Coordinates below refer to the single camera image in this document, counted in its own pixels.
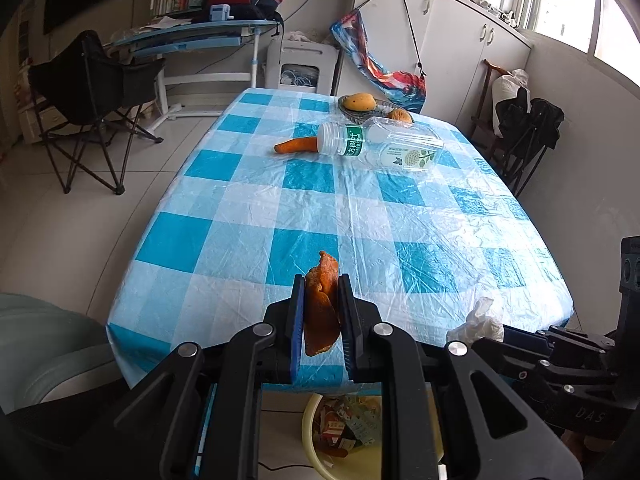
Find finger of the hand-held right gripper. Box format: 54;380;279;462
471;339;577;402
501;325;617;357

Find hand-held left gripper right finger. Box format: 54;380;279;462
337;275;583;480

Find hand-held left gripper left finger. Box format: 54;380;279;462
114;275;307;480

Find orange mango peel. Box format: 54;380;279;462
274;136;321;156
302;250;342;358

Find white tissue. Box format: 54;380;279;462
445;297;506;346

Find yellow plastic basin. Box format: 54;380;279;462
301;392;446;480

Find blue checked plastic tablecloth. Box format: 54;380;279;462
106;87;574;396

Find clear bottle with green label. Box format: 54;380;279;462
316;121;370;159

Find clear plastic flower-label container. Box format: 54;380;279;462
357;116;445;174

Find black folded chair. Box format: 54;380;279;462
495;87;566;196

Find grey fruit plate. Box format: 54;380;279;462
338;97;416;126

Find dark wooden chair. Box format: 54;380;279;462
470;59;506;151

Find grey green cushion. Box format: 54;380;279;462
0;292;113;411

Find colourful printed bag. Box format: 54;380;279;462
330;9;428;113

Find white sack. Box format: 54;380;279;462
492;69;530;131

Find white plastic stool cabinet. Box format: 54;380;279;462
265;40;342;96

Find white storage cabinet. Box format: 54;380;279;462
345;0;533;136

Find blue study desk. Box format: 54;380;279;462
111;19;286;122

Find black folding camp chair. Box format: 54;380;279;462
27;30;166;196

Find loose papers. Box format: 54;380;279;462
111;16;193;43

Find row of small cups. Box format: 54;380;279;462
472;0;521;26

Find white drawer cabinet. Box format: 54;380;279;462
15;60;56;143

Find black floor cable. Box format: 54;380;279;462
259;462;313;475

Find black strap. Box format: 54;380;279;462
357;0;428;81

